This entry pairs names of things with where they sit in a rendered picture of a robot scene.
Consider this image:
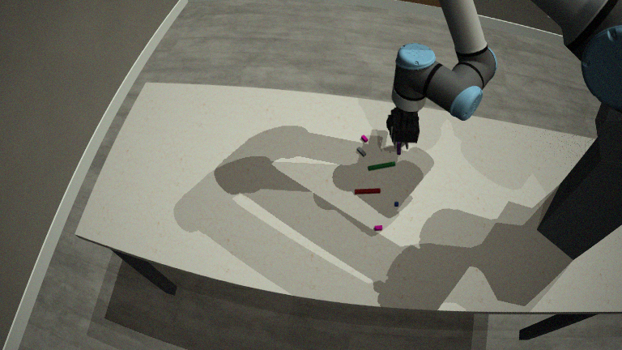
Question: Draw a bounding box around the green rod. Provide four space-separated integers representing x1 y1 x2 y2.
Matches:
368 161 395 171

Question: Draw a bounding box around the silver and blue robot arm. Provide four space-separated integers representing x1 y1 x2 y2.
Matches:
392 0 622 121

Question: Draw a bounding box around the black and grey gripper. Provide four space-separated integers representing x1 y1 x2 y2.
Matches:
386 106 420 149

